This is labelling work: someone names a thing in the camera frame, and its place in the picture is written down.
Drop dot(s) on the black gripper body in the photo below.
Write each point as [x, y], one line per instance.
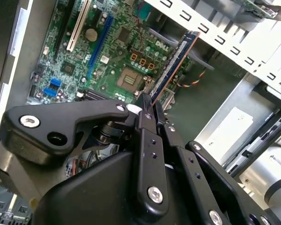
[103, 192]

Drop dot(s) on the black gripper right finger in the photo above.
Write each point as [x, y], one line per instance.
[201, 182]

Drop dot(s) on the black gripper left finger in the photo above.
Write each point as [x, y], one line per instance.
[49, 126]

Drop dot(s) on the blue RAM stick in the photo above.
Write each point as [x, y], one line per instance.
[175, 58]

